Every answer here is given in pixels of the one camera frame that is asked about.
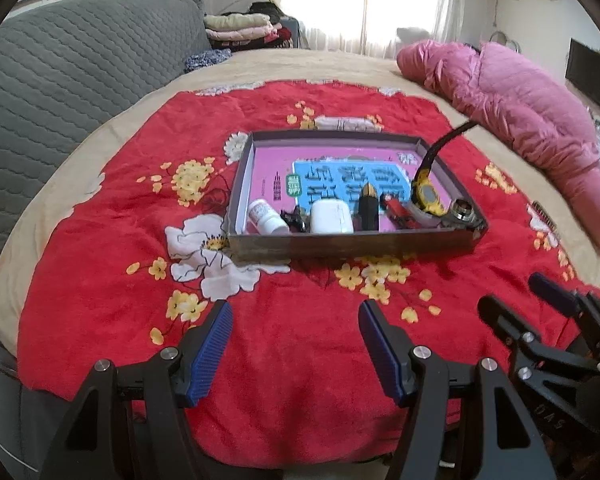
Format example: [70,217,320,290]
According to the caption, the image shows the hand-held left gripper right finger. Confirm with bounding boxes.
[357,300,558,480]

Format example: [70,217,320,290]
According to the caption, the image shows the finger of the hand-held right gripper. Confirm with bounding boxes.
[477,294,600,386]
[528,272,600,346]

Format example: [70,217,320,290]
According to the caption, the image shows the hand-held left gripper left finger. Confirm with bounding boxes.
[40,299,235,480]

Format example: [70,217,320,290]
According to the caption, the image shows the grey box with pink print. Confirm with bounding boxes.
[226,130,490,263]

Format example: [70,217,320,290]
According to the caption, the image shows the chrome metal fitting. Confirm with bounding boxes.
[447,199,481,228]

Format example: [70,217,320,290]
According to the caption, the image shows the red lighter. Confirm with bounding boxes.
[380,195,416,231]

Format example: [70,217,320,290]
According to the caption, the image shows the white earbuds case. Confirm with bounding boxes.
[310,199,356,235]

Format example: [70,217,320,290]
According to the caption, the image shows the black gold-tipped tube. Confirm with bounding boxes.
[357,185,381,232]

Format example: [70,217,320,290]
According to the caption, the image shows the yellow watch with black strap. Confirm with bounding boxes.
[407,119,478,218]

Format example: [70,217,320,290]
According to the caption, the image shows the black clip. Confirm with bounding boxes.
[280,207,308,233]

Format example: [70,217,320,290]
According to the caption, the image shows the small white bottle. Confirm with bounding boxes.
[247,200,291,236]

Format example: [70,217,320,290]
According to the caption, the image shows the red floral blanket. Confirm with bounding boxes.
[17,80,600,461]

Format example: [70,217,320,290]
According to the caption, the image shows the pink quilted jacket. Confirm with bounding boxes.
[396,39,600,253]

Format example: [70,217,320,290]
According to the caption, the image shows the black television screen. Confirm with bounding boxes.
[565,37,600,121]

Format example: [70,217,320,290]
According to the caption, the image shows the blue patterned cloth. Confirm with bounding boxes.
[184,49,233,75]

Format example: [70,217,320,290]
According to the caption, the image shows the beige bed sheet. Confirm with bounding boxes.
[0,49,600,356]

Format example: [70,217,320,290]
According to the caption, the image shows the white curtain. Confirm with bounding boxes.
[275,0,466,56]

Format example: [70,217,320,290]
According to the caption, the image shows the grey quilted headboard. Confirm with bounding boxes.
[0,0,216,336]

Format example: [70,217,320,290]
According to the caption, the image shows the stack of folded clothes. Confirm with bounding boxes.
[202,2,298,52]

